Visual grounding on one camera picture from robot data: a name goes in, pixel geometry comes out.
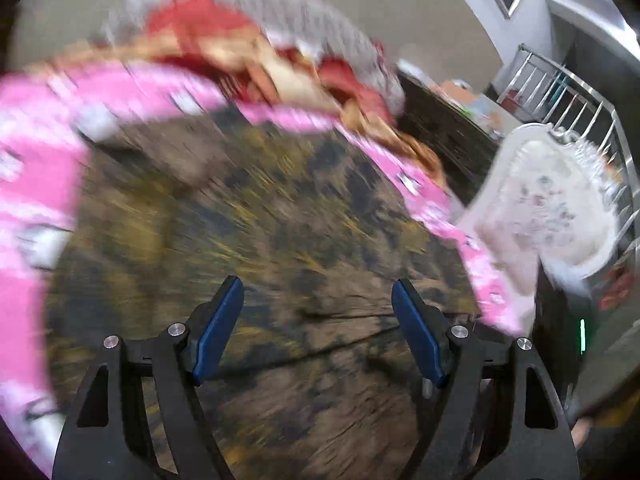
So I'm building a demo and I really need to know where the brown floral batik garment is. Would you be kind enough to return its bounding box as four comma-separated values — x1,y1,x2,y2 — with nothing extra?
44,107,478,479

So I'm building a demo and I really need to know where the white ornate upholstered chair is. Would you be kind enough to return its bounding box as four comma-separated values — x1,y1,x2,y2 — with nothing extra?
458,122,620,296

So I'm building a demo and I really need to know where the dark carved wooden cabinet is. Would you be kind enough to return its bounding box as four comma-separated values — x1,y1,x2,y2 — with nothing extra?
398,72,498,206

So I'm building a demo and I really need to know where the pink penguin blanket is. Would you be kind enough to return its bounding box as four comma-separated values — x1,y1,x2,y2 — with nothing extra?
1,62,528,479

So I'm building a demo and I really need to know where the silver metal railing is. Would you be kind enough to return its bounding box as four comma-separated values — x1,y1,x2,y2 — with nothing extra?
497,44,639,256

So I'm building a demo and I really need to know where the red gold satin sheet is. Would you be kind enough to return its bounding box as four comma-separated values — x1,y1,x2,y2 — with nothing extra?
28,0,446,188

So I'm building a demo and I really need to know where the grey floral headboard cushion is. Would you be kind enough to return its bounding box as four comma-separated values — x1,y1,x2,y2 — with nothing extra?
100,0,405,117

